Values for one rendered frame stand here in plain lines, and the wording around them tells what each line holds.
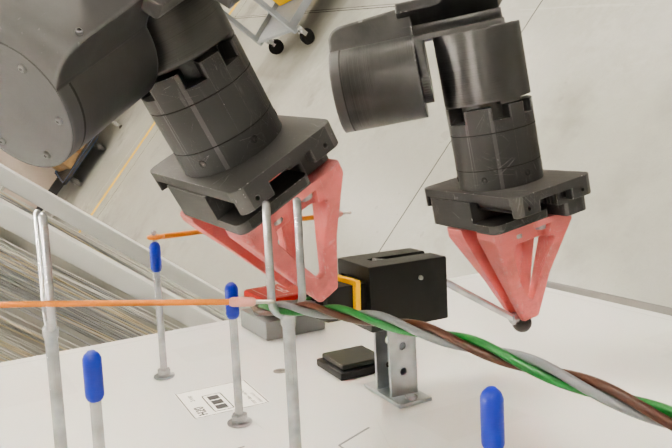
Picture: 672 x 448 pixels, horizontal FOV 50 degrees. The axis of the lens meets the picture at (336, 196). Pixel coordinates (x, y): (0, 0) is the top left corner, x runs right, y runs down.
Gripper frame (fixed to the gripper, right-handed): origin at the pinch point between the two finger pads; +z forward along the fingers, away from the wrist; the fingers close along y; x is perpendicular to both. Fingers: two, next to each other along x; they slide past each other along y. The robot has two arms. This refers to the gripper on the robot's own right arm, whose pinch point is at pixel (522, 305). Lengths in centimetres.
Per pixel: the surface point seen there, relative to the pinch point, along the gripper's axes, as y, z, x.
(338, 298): 1.7, -5.9, -14.5
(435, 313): 2.0, -2.8, -8.4
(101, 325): -69, 11, -21
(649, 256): -81, 42, 104
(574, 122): -126, 14, 130
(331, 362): -6.1, 1.3, -12.7
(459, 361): -2.8, 3.5, -4.2
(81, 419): -7.4, -1.0, -29.4
